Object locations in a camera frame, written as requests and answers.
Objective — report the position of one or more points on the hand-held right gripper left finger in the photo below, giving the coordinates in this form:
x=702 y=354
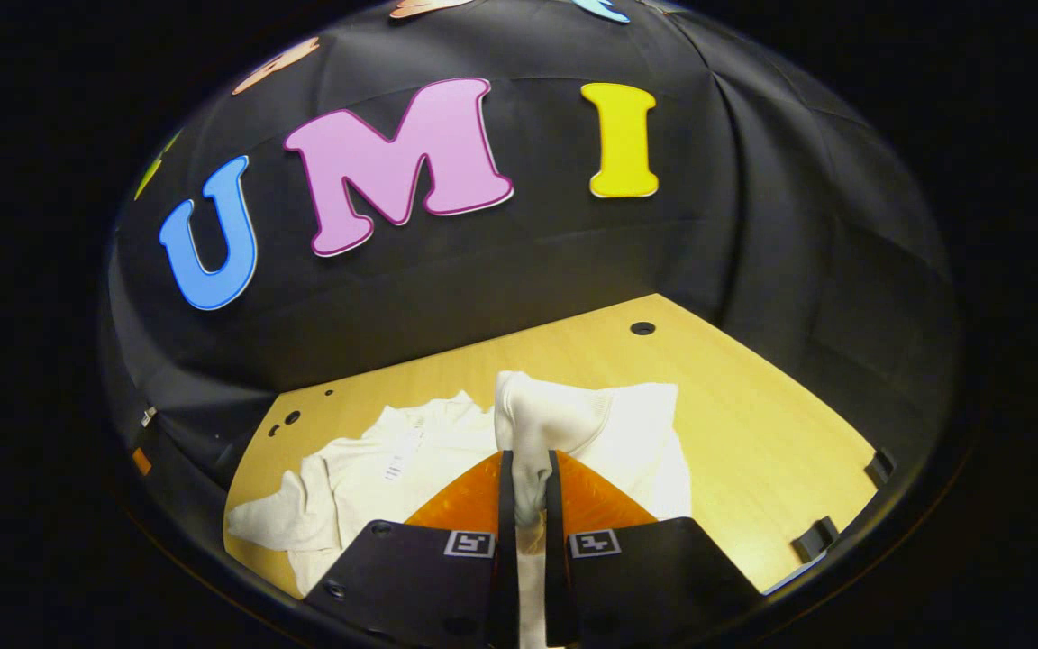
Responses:
x=506 y=541

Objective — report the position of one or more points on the small silver backdrop clip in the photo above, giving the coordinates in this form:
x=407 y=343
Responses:
x=149 y=415

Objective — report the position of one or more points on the white garment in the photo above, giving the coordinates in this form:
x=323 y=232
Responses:
x=447 y=451

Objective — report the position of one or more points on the black backdrop cloth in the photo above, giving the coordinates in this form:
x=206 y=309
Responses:
x=528 y=270

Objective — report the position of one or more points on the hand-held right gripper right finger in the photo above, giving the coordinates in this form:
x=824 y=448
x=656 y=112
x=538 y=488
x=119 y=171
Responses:
x=555 y=550

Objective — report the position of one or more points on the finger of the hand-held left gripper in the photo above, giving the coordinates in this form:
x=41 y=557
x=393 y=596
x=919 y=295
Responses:
x=141 y=461

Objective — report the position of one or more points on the black table edge bracket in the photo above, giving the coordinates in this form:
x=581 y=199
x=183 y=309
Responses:
x=814 y=538
x=879 y=467

